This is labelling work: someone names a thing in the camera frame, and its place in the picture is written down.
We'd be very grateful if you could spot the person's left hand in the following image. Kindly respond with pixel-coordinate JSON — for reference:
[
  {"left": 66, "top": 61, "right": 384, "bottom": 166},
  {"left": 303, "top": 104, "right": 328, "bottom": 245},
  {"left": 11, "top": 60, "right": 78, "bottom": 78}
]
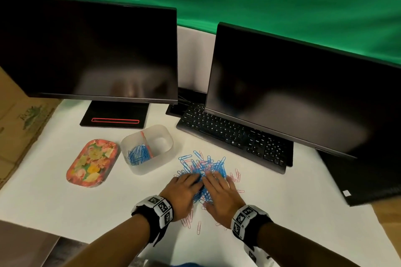
[{"left": 159, "top": 173, "right": 204, "bottom": 222}]

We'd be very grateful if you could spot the person's right hand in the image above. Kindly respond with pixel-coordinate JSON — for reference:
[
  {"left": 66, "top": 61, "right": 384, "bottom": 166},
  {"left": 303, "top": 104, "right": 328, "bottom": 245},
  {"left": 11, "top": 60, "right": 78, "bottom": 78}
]
[{"left": 200, "top": 172, "right": 246, "bottom": 229}]

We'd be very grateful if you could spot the pile of blue pink paperclips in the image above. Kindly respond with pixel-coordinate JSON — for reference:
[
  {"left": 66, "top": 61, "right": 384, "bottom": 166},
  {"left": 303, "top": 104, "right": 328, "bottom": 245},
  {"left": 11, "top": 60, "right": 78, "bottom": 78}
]
[{"left": 174, "top": 150, "right": 246, "bottom": 235}]

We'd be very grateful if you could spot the translucent plastic container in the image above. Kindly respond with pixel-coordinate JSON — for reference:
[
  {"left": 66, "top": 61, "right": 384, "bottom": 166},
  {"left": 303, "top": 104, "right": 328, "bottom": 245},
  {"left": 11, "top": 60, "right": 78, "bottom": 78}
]
[{"left": 120, "top": 124, "right": 174, "bottom": 176}]

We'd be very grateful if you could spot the sorted blue clips heap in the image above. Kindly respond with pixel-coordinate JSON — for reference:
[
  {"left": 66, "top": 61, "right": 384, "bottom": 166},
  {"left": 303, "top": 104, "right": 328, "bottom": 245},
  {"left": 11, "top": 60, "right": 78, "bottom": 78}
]
[{"left": 127, "top": 144, "right": 151, "bottom": 166}]

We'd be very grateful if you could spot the floral patterned oval tray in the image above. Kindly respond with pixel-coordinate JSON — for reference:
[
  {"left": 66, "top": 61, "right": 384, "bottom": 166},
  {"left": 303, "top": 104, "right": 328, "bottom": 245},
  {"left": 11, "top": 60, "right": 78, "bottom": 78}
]
[{"left": 66, "top": 139, "right": 121, "bottom": 188}]

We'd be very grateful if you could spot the person's right forearm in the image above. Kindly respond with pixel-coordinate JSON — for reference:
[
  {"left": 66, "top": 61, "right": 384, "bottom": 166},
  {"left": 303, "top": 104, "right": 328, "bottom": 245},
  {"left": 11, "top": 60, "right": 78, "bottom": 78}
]
[{"left": 256, "top": 221, "right": 361, "bottom": 267}]

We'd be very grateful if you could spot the person's left forearm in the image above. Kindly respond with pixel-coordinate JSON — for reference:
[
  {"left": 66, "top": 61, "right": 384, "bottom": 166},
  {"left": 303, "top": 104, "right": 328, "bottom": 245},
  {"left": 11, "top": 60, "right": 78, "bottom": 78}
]
[{"left": 61, "top": 213, "right": 151, "bottom": 267}]

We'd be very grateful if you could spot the black keyboard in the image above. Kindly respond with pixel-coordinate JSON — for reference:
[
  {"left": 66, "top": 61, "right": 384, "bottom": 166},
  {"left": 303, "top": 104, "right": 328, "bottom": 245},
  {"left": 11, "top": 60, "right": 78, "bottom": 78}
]
[{"left": 176, "top": 102, "right": 294, "bottom": 174}]

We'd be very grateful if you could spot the plain black monitor base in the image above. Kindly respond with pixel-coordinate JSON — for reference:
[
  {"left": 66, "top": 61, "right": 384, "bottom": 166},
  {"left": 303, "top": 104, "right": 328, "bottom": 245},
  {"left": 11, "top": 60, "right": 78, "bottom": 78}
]
[{"left": 165, "top": 87, "right": 207, "bottom": 118}]

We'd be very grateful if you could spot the black red-lined monitor base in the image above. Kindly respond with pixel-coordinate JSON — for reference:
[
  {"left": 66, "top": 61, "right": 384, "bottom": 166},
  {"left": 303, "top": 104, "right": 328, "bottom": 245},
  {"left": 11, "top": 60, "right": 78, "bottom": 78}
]
[{"left": 79, "top": 100, "right": 150, "bottom": 130}]

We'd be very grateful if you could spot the white table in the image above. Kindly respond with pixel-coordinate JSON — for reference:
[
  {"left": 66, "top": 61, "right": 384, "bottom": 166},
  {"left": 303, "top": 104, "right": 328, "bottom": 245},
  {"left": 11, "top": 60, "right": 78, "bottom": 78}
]
[{"left": 0, "top": 99, "right": 401, "bottom": 267}]

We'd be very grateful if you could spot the white divider panel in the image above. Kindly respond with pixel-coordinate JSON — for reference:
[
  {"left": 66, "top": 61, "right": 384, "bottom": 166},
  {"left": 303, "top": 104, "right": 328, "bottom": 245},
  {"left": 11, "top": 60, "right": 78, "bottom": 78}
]
[{"left": 176, "top": 25, "right": 217, "bottom": 94}]

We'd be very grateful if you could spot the black computer monitor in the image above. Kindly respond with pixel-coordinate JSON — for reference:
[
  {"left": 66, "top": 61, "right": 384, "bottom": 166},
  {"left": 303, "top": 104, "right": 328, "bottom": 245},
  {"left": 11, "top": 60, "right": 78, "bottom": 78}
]
[
  {"left": 0, "top": 0, "right": 178, "bottom": 105},
  {"left": 204, "top": 22, "right": 401, "bottom": 159}
]

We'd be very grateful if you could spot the black laptop with sticker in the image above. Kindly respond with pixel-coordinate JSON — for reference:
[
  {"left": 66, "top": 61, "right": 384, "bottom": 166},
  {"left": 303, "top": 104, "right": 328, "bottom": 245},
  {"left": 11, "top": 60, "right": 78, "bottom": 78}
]
[{"left": 316, "top": 148, "right": 401, "bottom": 207}]

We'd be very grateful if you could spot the grey side table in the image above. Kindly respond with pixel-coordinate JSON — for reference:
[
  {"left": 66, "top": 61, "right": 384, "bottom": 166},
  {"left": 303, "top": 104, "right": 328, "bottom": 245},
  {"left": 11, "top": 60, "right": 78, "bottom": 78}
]
[{"left": 0, "top": 219, "right": 60, "bottom": 267}]

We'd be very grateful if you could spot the brown cardboard box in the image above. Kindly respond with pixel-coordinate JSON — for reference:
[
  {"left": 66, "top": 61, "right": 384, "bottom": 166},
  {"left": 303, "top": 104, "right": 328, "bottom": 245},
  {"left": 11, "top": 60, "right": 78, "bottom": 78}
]
[{"left": 0, "top": 66, "right": 62, "bottom": 189}]

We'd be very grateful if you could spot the black marker wrist strap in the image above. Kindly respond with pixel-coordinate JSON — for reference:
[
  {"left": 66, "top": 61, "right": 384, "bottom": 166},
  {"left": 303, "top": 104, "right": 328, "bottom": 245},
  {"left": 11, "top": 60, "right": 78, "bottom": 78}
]
[
  {"left": 131, "top": 194, "right": 174, "bottom": 247},
  {"left": 231, "top": 204, "right": 273, "bottom": 250}
]

